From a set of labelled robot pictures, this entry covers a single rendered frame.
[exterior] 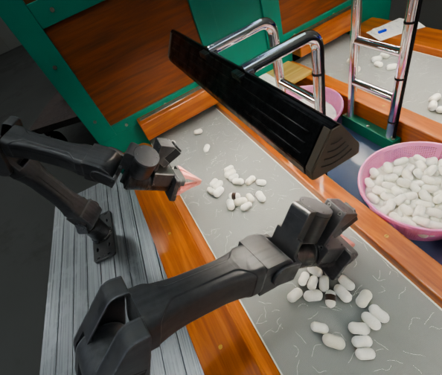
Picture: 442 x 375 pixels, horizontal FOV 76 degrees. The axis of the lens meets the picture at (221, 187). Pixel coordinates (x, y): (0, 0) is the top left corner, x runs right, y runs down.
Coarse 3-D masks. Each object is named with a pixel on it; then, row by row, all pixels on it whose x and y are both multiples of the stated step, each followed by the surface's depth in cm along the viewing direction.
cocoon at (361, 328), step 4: (348, 324) 51; (352, 324) 50; (356, 324) 50; (360, 324) 50; (364, 324) 50; (348, 328) 51; (352, 328) 50; (356, 328) 50; (360, 328) 50; (364, 328) 49; (368, 328) 49; (352, 332) 50; (356, 332) 50; (360, 332) 50; (364, 332) 49; (368, 332) 49
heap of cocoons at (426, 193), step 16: (400, 160) 72; (416, 160) 72; (432, 160) 70; (384, 176) 71; (400, 176) 71; (416, 176) 69; (432, 176) 69; (368, 192) 71; (384, 192) 68; (400, 192) 66; (416, 192) 66; (432, 192) 65; (384, 208) 65; (400, 208) 64; (416, 208) 63; (432, 208) 62; (416, 224) 61; (432, 224) 59
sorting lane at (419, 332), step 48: (192, 144) 103; (240, 144) 95; (192, 192) 87; (240, 192) 81; (288, 192) 76; (288, 288) 60; (384, 288) 54; (288, 336) 54; (384, 336) 49; (432, 336) 48
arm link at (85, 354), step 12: (108, 324) 35; (120, 324) 36; (84, 336) 34; (96, 336) 34; (108, 336) 34; (84, 348) 33; (96, 348) 33; (84, 360) 33; (96, 360) 32; (84, 372) 32
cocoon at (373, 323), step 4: (364, 312) 51; (368, 312) 51; (364, 316) 51; (368, 316) 50; (372, 316) 50; (364, 320) 51; (368, 320) 50; (372, 320) 50; (376, 320) 50; (368, 324) 50; (372, 324) 50; (376, 324) 49; (380, 324) 50; (372, 328) 50; (376, 328) 49
